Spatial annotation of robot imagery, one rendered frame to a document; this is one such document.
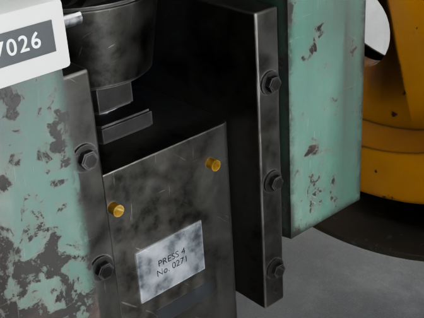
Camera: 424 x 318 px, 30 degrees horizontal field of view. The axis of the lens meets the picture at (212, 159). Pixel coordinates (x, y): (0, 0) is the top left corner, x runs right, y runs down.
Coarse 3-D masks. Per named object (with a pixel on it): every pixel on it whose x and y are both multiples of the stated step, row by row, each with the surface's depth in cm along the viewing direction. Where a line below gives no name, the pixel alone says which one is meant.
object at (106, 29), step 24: (72, 0) 57; (96, 0) 58; (120, 0) 59; (144, 0) 60; (96, 24) 58; (120, 24) 59; (144, 24) 61; (72, 48) 59; (96, 48) 60; (120, 48) 60; (144, 48) 63; (96, 72) 61; (120, 72) 62; (144, 72) 64; (96, 96) 64; (120, 96) 65
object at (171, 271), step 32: (160, 96) 72; (96, 128) 64; (128, 128) 65; (160, 128) 66; (192, 128) 66; (224, 128) 67; (128, 160) 61; (160, 160) 63; (192, 160) 65; (224, 160) 68; (128, 192) 62; (160, 192) 64; (192, 192) 66; (224, 192) 69; (128, 224) 63; (160, 224) 65; (192, 224) 68; (224, 224) 70; (128, 256) 64; (160, 256) 66; (192, 256) 69; (224, 256) 72; (128, 288) 65; (160, 288) 67; (192, 288) 70; (224, 288) 73
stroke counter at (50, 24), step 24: (0, 0) 43; (24, 0) 42; (48, 0) 42; (0, 24) 41; (24, 24) 42; (48, 24) 42; (72, 24) 45; (48, 48) 43; (0, 72) 42; (24, 72) 42; (48, 72) 44
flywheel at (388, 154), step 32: (384, 0) 86; (416, 0) 83; (416, 32) 85; (384, 64) 90; (416, 64) 86; (384, 96) 91; (416, 96) 88; (384, 128) 92; (416, 128) 89; (384, 160) 90; (416, 160) 86; (384, 192) 92; (416, 192) 88
